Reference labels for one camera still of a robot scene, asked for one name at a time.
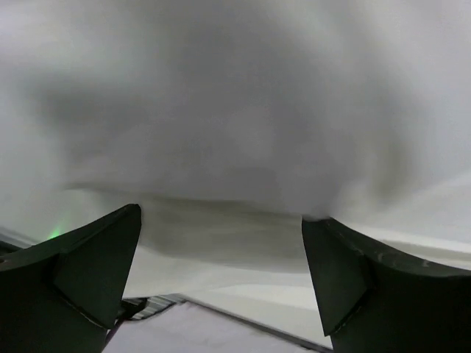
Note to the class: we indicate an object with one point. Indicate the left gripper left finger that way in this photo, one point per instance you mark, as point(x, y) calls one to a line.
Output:
point(63, 295)

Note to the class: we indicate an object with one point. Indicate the white graphic t shirt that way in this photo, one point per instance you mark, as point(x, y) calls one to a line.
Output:
point(230, 122)

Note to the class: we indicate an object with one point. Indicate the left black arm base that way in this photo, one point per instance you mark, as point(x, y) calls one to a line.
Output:
point(136, 309)

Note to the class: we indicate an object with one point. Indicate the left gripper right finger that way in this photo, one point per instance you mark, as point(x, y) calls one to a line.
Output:
point(375, 298)

